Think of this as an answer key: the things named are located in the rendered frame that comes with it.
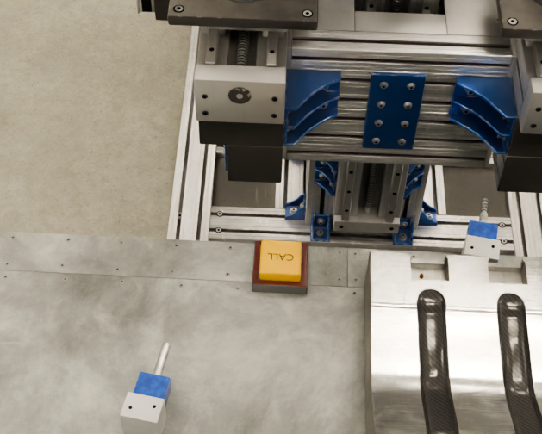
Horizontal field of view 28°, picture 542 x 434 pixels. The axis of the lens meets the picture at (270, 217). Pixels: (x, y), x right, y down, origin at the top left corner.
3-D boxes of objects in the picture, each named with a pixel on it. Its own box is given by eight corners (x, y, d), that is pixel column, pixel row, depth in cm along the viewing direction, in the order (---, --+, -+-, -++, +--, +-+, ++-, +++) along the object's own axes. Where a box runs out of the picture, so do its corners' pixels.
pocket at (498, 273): (482, 271, 155) (487, 256, 152) (519, 273, 155) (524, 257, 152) (484, 297, 152) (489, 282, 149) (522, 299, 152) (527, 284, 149)
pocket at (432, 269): (407, 267, 155) (409, 252, 152) (444, 269, 155) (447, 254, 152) (408, 294, 152) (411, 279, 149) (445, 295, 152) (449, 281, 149)
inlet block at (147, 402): (150, 351, 152) (147, 331, 148) (184, 357, 151) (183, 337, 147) (123, 434, 144) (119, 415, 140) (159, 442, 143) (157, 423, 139)
